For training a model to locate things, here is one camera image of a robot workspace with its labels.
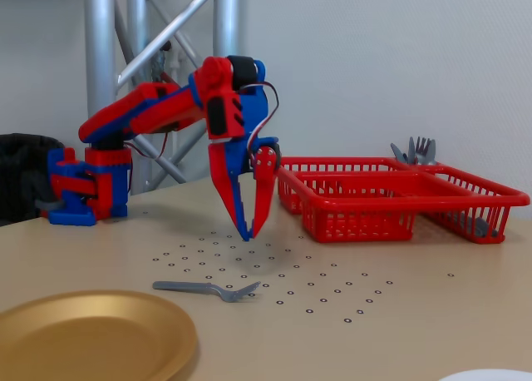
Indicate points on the red blue gripper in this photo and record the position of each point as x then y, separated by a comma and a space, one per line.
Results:
231, 160

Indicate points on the grey plastic fork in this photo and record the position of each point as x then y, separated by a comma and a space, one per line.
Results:
422, 148
187, 286

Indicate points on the gold plastic plate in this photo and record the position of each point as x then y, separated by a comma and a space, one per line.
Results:
91, 343

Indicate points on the red blue robot arm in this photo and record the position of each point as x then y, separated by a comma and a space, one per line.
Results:
124, 110

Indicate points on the red plastic dish basket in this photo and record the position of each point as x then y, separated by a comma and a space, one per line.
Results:
353, 202

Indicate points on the grey plastic knife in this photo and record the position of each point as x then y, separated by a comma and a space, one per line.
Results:
411, 150
398, 152

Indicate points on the silver metal truss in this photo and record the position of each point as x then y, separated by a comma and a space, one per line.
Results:
226, 6

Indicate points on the grey plastic spoon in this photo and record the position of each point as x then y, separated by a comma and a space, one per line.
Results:
431, 154

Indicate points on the black fabric chair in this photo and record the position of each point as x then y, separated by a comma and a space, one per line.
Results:
21, 169

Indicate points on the dark grey utensil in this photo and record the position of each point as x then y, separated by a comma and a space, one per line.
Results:
478, 227

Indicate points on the white round disc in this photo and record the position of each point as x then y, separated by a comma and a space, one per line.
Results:
490, 377

